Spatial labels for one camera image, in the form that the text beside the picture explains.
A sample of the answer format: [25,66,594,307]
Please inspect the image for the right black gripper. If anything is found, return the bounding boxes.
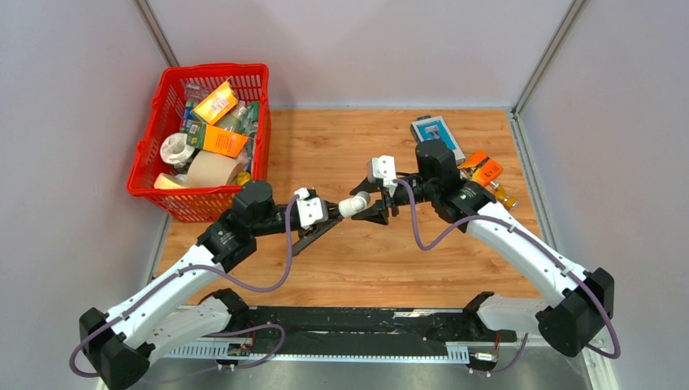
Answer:
[349,175,437,226]

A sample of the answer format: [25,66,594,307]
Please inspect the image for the white PVC elbow fitting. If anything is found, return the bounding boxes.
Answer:
[337,191,371,219]

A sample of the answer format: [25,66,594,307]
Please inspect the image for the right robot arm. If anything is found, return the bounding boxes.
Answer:
[338,140,621,359]

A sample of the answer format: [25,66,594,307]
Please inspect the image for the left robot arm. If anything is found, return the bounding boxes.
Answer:
[69,180,370,389]

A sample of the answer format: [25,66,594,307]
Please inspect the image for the blue product box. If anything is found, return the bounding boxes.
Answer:
[410,115,466,165]

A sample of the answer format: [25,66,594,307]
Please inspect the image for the small yellow object in basket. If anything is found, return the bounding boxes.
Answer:
[235,171,252,186]

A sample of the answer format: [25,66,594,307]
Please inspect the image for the orange product package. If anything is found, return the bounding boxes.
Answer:
[458,150,504,187]

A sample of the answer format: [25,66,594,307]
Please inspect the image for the green packet in basket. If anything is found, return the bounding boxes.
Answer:
[237,101,261,137]

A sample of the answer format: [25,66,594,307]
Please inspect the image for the beige tape roll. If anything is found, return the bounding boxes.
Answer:
[187,150,244,188]

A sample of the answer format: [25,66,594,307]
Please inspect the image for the orange green box in basket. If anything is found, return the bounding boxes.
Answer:
[185,121,249,158]

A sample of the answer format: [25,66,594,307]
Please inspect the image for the red plastic basket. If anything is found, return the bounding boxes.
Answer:
[127,63,271,223]

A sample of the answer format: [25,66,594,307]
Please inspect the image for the yellow orange box in basket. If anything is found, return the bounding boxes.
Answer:
[192,80,238,125]

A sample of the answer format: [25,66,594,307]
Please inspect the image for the white tape roll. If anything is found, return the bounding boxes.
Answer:
[159,132,195,165]

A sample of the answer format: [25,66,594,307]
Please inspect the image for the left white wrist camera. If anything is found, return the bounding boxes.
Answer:
[294,187,328,229]

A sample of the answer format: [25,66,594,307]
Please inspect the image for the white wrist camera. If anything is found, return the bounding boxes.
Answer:
[294,187,328,229]
[366,155,397,191]

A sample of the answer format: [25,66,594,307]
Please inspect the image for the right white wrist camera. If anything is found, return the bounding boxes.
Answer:
[366,155,397,191]

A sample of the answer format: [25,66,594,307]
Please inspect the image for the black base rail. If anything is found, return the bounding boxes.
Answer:
[226,306,517,357]

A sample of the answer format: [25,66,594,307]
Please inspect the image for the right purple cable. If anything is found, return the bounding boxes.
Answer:
[395,178,622,361]

